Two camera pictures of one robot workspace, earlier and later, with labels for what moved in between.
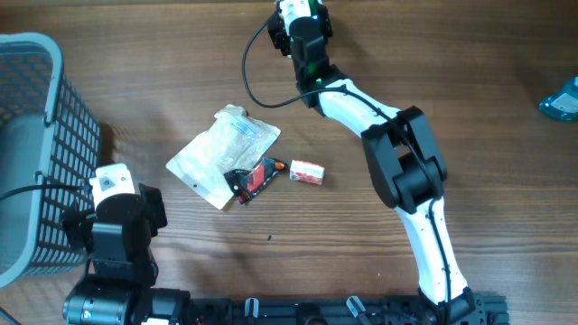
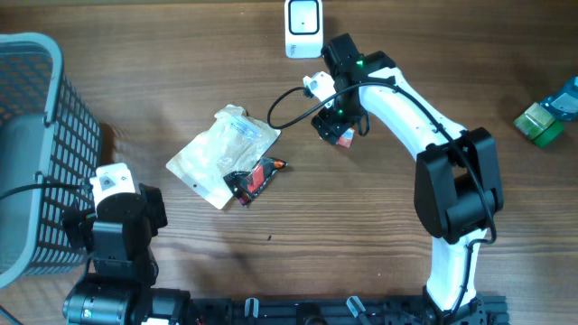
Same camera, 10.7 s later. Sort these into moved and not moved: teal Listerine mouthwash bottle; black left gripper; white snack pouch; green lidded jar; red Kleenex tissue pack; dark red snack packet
Moved: red Kleenex tissue pack; green lidded jar
Not moved: teal Listerine mouthwash bottle; white snack pouch; dark red snack packet; black left gripper
